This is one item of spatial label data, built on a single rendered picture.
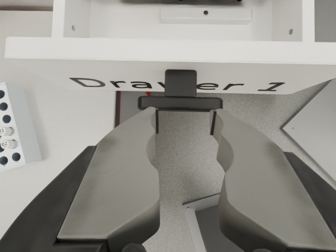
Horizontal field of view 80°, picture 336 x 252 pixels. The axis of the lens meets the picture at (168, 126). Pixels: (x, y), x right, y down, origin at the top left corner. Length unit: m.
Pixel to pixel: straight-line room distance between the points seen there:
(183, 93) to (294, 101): 1.12
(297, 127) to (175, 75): 1.09
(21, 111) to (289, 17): 0.38
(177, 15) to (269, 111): 0.99
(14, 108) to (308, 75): 0.37
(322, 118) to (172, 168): 0.81
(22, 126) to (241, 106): 1.00
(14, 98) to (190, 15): 0.28
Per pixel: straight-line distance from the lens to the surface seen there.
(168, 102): 0.17
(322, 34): 0.57
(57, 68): 0.21
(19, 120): 0.37
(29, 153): 0.36
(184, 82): 0.18
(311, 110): 1.28
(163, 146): 1.08
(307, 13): 0.26
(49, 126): 0.38
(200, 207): 1.14
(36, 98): 0.40
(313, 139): 1.27
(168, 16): 0.27
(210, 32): 0.28
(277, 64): 0.19
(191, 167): 1.10
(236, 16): 0.28
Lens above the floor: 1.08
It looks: 87 degrees down
